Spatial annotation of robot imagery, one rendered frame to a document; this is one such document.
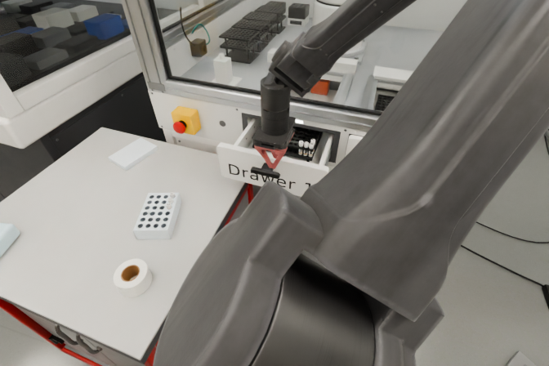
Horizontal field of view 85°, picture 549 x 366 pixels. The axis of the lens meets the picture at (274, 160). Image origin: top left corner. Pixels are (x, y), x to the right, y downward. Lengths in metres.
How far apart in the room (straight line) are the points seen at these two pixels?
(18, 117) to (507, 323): 2.04
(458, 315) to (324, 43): 1.46
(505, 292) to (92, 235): 1.74
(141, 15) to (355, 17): 0.65
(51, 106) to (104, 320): 0.76
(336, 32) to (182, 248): 0.60
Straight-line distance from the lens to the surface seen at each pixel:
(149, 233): 0.82
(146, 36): 0.96
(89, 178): 1.08
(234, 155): 0.78
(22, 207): 1.10
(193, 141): 1.10
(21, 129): 1.23
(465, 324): 1.72
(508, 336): 1.79
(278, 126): 0.60
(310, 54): 0.49
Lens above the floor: 1.41
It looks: 41 degrees down
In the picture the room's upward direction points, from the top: straight up
